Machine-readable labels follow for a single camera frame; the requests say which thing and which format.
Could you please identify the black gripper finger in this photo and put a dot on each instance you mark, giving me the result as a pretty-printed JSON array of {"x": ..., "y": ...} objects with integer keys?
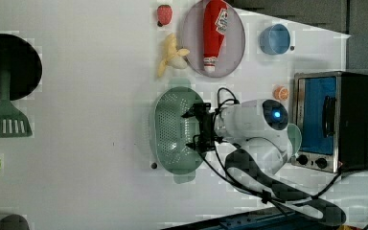
[
  {"x": 202, "y": 144},
  {"x": 198, "y": 110}
]

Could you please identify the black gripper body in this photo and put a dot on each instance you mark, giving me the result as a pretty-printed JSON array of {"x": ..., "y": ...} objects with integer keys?
[{"x": 207, "y": 135}]

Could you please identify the green plastic strainer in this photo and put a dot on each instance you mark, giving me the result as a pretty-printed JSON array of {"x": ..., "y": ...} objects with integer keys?
[{"x": 169, "y": 133}]

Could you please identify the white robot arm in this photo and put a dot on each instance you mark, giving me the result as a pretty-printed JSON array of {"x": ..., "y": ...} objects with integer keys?
[{"x": 258, "y": 130}]

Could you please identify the yellow toy banana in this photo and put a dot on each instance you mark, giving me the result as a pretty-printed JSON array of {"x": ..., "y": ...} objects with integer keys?
[{"x": 172, "y": 56}]

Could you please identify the grey round plate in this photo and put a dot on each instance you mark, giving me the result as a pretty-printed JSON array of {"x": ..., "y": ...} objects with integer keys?
[{"x": 232, "y": 48}]

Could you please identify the orange slice toy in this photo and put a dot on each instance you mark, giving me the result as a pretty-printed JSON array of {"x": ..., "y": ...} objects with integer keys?
[{"x": 281, "y": 93}]

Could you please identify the green cup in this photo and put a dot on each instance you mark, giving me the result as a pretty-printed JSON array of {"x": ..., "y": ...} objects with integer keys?
[{"x": 295, "y": 137}]

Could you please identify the red ketchup bottle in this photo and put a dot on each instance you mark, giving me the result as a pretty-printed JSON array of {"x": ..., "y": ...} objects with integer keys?
[{"x": 215, "y": 23}]

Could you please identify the blue cup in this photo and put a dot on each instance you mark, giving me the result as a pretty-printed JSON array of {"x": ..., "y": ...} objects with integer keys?
[{"x": 275, "y": 40}]

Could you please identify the red toy strawberry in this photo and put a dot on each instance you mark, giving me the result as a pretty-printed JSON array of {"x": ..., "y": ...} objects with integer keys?
[{"x": 164, "y": 15}]

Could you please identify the black toaster oven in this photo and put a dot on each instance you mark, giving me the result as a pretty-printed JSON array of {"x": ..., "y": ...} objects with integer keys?
[{"x": 331, "y": 110}]

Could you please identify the green slotted spatula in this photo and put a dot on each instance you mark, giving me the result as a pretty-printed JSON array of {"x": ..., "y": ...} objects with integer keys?
[{"x": 13, "y": 122}]

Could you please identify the grey round object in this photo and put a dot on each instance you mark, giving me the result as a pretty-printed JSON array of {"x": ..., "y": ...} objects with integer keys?
[{"x": 14, "y": 222}]

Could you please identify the black round pan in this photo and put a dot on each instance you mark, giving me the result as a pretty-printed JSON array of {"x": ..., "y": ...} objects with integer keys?
[{"x": 21, "y": 59}]

